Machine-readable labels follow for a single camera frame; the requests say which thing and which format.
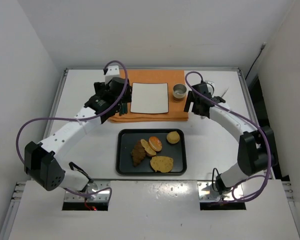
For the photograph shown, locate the metal tongs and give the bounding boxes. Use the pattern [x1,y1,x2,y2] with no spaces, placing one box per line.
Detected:
[213,87,229,98]

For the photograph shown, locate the small round bread roll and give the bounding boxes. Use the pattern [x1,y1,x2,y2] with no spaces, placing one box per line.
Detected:
[166,131,181,145]

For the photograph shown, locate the glazed round bun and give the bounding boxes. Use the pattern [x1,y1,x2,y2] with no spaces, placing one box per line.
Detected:
[148,136,163,152]

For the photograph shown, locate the brown croissant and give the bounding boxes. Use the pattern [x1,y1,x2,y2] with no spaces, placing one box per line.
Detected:
[131,140,146,167]

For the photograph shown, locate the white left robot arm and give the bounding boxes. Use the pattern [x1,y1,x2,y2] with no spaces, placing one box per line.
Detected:
[24,76,189,193]

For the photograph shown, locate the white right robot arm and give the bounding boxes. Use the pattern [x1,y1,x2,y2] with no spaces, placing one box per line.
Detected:
[184,80,278,203]

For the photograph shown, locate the bread slice with crust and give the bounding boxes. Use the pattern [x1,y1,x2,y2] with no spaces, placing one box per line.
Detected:
[140,139,157,157]

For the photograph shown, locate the large flat bread slice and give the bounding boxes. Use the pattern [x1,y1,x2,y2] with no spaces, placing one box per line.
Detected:
[150,156,174,173]

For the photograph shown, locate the metal cup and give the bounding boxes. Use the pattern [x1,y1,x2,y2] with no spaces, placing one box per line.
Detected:
[172,83,187,102]

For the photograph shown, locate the orange cloth placemat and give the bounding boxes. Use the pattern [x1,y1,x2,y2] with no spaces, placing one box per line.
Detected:
[109,69,189,123]

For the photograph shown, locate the white square plate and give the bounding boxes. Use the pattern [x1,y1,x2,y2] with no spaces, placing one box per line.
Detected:
[130,82,169,114]

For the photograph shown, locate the black baking tray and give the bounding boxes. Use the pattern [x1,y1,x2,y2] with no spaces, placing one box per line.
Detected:
[115,128,187,177]

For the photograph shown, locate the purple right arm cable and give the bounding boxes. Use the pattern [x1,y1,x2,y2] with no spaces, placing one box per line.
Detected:
[184,71,276,202]

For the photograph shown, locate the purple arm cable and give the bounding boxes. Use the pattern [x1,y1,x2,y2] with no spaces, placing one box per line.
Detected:
[184,71,276,202]
[15,60,131,201]

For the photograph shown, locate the black wall cable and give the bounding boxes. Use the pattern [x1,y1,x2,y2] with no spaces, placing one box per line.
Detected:
[244,42,266,81]

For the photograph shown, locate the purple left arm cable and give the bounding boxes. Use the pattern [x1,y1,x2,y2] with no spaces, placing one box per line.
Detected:
[15,60,131,201]

